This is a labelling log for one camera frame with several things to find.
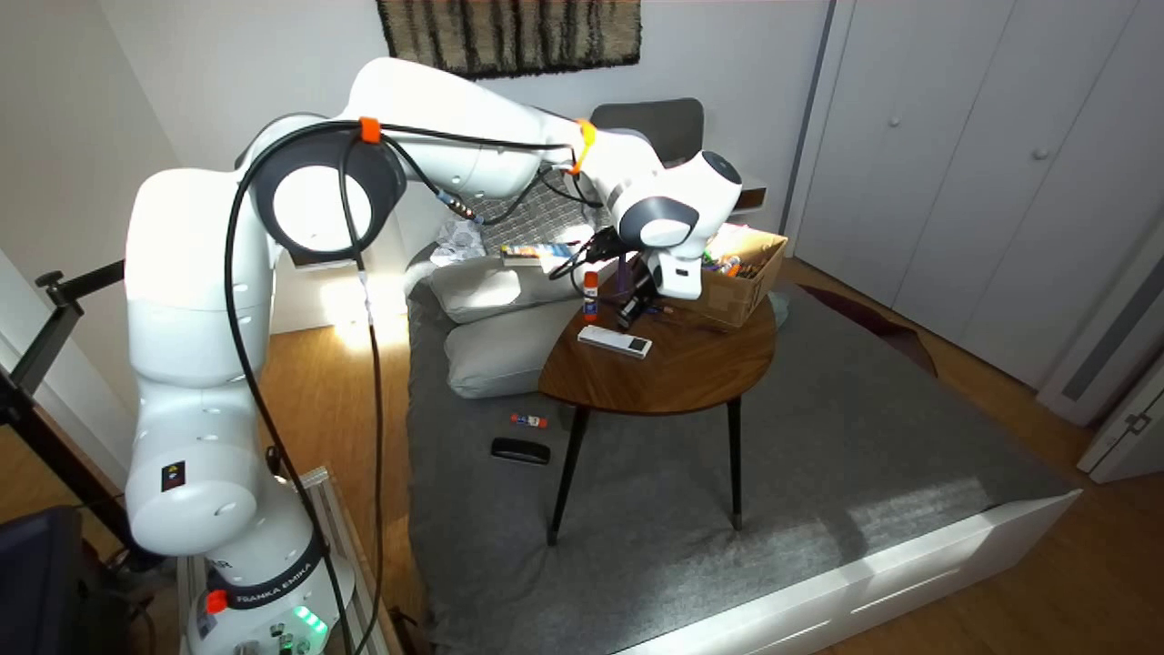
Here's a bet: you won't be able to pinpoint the white door grey stripe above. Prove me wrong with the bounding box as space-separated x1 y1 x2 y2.
1033 211 1164 489

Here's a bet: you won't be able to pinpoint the light grey pillow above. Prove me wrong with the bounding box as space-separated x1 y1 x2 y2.
421 258 575 323

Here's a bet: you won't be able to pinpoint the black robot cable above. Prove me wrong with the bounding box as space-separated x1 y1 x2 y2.
219 116 615 655

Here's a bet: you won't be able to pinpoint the open cardboard box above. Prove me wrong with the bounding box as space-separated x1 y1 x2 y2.
695 223 792 336

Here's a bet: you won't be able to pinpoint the dark grey chair back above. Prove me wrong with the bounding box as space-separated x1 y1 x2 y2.
588 97 705 158

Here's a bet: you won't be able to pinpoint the black oblong case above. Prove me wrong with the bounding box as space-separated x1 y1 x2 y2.
487 433 558 469

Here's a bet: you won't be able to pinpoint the black tripod stand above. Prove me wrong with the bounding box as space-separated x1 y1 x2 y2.
0 262 139 565

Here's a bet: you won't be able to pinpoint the large grey pillow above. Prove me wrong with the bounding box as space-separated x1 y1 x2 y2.
442 302 578 404

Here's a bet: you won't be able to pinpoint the dark bulky object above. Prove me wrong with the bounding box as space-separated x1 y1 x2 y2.
0 505 133 655

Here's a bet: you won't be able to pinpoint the dark framed wall hanging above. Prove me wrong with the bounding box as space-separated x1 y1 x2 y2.
374 0 645 84

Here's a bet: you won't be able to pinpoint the white bed frame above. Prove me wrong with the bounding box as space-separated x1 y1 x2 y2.
621 485 1086 655

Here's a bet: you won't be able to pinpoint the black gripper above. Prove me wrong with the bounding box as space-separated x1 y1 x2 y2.
611 246 670 331

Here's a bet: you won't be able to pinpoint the wooden side table black legs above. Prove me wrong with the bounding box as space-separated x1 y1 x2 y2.
540 283 779 548

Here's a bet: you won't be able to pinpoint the quilted grey cushion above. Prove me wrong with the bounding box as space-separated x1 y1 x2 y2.
478 184 598 264

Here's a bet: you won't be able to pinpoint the white remote control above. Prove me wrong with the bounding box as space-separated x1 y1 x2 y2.
575 320 655 359

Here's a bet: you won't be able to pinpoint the white wardrobe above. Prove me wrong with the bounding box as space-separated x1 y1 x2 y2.
781 0 1164 394

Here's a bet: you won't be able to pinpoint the crumpled light blue blanket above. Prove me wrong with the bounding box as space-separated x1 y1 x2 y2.
430 214 494 271

